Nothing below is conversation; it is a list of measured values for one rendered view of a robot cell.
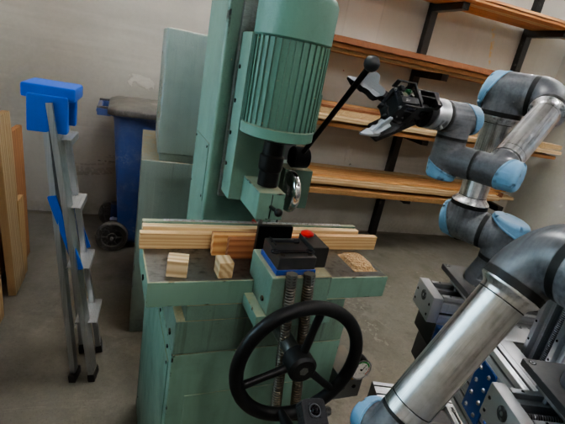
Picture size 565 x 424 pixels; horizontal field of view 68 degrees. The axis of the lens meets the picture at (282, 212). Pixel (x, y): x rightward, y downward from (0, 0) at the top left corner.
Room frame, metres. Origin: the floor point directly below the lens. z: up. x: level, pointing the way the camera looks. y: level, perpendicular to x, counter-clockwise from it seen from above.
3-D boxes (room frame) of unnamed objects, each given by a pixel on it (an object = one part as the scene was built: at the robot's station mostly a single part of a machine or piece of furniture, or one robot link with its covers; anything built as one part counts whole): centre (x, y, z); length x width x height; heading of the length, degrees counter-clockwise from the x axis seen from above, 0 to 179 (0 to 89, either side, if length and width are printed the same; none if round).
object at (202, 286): (0.92, -0.01, 0.87); 0.61 x 0.30 x 0.06; 115
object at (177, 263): (0.81, 0.20, 0.92); 0.04 x 0.04 x 0.04; 12
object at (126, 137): (2.75, 0.96, 0.48); 0.64 x 0.54 x 0.97; 113
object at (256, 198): (1.04, 0.06, 1.03); 0.14 x 0.07 x 0.09; 25
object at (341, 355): (1.00, -0.25, 0.58); 0.12 x 0.08 x 0.08; 25
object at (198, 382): (1.12, 0.10, 0.36); 0.58 x 0.45 x 0.71; 25
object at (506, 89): (1.35, -0.60, 1.19); 0.15 x 0.12 x 0.55; 50
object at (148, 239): (1.03, 0.02, 0.92); 0.66 x 0.02 x 0.04; 115
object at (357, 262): (1.05, -0.22, 0.91); 0.10 x 0.07 x 0.02; 25
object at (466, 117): (1.09, -0.38, 1.31); 0.11 x 0.08 x 0.09; 115
